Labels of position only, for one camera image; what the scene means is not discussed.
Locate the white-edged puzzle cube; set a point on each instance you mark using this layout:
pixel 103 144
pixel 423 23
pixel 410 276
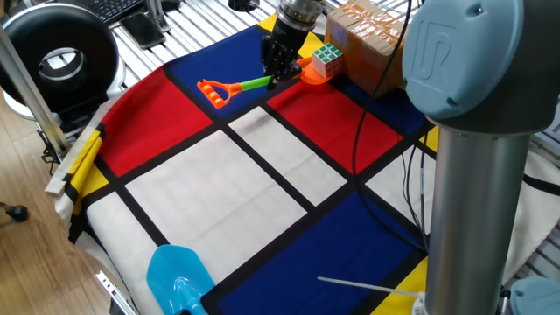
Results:
pixel 327 59

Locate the aluminium frame post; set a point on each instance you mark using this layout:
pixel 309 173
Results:
pixel 32 92

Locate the black smartphone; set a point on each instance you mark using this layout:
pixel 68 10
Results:
pixel 142 30

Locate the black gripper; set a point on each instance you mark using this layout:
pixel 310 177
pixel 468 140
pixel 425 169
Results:
pixel 282 48

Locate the taped cardboard box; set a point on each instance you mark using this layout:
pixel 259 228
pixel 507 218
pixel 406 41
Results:
pixel 367 30

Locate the colour-block tablecloth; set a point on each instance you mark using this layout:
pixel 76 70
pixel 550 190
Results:
pixel 175 131

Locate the black round fan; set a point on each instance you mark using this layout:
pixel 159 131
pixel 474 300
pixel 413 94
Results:
pixel 26 44

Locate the black keyboard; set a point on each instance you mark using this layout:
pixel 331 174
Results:
pixel 116 9

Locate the black caster wheel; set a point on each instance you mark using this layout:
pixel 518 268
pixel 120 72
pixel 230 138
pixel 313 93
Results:
pixel 17 213

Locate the grey light-blue robot arm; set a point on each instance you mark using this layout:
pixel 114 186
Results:
pixel 472 87

